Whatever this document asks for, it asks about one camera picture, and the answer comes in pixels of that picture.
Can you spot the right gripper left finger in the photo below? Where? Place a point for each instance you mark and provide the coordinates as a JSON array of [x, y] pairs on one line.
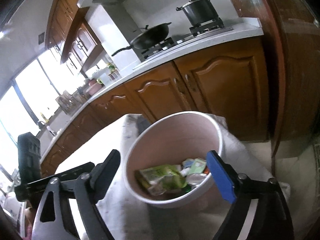
[[54, 218]]

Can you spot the lower wooden cabinets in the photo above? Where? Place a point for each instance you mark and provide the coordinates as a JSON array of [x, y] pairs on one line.
[[228, 80]]

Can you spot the condiment bottles set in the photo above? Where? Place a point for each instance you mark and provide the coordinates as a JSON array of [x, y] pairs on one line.
[[113, 72]]

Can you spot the black wok with lid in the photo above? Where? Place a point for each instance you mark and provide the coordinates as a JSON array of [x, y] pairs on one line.
[[149, 38]]

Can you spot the black stock pot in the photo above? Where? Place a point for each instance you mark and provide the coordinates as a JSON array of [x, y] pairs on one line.
[[199, 12]]

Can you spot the floral white tablecloth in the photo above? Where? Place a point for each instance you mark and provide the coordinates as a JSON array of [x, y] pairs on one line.
[[124, 215]]

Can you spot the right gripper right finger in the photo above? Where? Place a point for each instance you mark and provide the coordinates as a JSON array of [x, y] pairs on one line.
[[272, 219]]

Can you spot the gas stove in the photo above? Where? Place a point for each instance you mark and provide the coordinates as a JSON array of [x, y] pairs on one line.
[[208, 29]]

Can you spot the wooden cabinets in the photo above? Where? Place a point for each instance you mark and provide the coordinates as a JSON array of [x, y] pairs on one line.
[[228, 80], [71, 36]]

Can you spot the upper wooden cabinets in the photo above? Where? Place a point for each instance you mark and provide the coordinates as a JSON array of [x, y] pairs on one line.
[[71, 36]]

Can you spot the green drink carton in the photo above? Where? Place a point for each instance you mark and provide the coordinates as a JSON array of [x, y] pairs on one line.
[[161, 179]]

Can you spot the orange snack wrapper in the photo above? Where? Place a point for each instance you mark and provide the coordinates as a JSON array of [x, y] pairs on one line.
[[206, 170]]

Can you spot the kitchen faucet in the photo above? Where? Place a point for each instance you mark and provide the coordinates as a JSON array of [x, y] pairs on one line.
[[43, 125]]

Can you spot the yellow dish soap bottle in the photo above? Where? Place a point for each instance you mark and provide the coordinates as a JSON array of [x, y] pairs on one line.
[[44, 118]]

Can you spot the green snack wrapper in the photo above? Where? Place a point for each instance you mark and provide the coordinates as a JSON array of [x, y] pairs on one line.
[[193, 166]]

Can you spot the dish rack with utensils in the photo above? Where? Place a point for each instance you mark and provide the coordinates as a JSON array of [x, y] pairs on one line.
[[70, 103]]

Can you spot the pink basin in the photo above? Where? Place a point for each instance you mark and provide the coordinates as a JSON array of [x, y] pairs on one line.
[[94, 87]]

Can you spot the person's left hand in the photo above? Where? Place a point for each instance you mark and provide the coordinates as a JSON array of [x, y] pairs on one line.
[[29, 214]]

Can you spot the pink white trash bin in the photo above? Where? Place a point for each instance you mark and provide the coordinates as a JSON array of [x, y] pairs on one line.
[[171, 140]]

